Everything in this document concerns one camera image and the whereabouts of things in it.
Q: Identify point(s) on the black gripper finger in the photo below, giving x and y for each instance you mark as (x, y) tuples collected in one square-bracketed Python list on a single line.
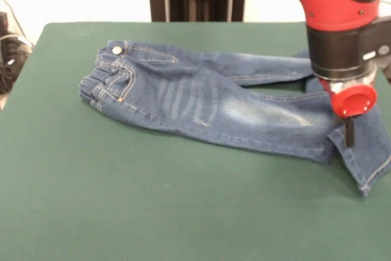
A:
[(350, 131)]

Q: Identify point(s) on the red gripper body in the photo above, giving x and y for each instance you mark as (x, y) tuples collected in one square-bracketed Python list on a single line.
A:
[(354, 102)]

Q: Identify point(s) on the dark green table cloth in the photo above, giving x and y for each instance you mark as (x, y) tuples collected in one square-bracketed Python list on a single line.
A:
[(122, 197)]

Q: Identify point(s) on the blue denim jeans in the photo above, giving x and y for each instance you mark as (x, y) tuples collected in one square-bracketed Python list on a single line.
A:
[(244, 120)]

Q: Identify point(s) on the black equipment pile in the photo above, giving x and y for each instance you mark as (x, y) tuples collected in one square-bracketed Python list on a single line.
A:
[(12, 59)]

